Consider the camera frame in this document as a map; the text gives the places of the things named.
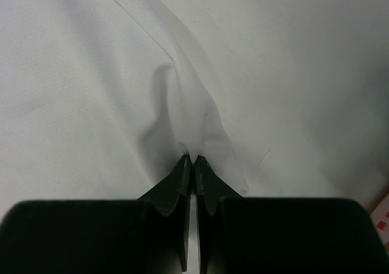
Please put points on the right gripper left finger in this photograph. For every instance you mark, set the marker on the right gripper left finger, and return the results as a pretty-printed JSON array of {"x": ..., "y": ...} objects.
[{"x": 145, "y": 235}]

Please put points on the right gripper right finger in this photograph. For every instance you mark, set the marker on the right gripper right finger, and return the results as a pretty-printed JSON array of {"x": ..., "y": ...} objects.
[{"x": 281, "y": 234}]

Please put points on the white t shirt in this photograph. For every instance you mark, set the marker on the white t shirt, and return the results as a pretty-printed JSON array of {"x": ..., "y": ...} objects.
[{"x": 99, "y": 101}]

